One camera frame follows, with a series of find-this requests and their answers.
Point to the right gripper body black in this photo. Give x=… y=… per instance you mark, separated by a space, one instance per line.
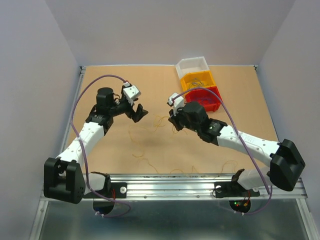
x=181 y=116

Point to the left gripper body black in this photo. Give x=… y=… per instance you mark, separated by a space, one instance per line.
x=122 y=107

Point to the red plastic bin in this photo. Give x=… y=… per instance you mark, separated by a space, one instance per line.
x=204 y=98

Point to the yellow plastic bin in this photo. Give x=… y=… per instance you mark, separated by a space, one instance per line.
x=197 y=79

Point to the white plastic bin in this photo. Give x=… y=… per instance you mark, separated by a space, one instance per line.
x=191 y=65

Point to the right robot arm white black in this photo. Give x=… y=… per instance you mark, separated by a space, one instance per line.
x=283 y=163

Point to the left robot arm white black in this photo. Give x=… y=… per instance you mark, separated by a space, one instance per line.
x=69 y=163

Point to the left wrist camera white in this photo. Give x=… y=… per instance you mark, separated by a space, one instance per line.
x=131 y=93

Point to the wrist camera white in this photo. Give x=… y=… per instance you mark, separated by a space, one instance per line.
x=131 y=93
x=175 y=101

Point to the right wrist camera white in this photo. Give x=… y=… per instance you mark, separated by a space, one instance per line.
x=175 y=101

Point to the aluminium frame rail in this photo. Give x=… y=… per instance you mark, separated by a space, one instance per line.
x=151 y=187

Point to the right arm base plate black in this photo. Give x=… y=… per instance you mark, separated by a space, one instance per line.
x=228 y=189

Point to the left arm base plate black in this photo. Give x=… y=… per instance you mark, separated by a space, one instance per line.
x=115 y=190

